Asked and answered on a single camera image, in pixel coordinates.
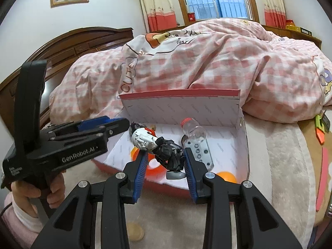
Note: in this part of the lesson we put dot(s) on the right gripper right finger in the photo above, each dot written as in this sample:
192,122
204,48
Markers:
258,225

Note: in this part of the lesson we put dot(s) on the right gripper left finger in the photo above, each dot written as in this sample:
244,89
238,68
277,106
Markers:
73,223

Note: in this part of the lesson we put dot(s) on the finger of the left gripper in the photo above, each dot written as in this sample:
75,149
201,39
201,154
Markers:
82,139
112,126

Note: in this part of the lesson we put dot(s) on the white black robot toy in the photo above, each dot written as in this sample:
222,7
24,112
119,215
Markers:
168,154

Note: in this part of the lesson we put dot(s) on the clear plastic bottle red label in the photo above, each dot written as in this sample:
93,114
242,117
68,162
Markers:
193,130

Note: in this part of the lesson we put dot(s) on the grey perforated plate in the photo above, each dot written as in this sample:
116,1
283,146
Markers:
200,150

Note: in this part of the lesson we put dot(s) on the pink sleeve forearm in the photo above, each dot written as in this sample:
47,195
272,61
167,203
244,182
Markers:
22,226

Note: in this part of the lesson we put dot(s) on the person's left hand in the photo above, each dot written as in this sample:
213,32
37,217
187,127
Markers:
22,193

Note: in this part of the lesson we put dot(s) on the red cardboard box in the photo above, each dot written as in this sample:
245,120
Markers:
209,121

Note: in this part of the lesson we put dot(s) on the orange ball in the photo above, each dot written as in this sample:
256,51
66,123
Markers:
227,176

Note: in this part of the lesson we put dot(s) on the beige fleece blanket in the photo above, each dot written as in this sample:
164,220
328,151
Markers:
280,167

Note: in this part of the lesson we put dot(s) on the wooden headboard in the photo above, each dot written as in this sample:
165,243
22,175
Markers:
60,53

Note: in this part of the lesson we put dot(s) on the left floral curtain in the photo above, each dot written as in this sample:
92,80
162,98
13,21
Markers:
158,14

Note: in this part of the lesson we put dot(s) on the floral curtain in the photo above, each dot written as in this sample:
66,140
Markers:
158,14
275,14

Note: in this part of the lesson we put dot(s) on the green orange toy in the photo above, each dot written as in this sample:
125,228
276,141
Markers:
322,126

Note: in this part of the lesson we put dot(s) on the red box on windowsill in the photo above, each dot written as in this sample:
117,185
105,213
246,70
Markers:
191,16

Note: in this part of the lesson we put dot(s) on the pink checkered duvet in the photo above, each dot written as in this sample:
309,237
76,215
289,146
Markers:
280,79

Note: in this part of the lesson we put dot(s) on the right floral curtain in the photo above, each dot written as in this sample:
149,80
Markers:
275,14

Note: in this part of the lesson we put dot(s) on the yellow box on sill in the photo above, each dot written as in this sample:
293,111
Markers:
291,26

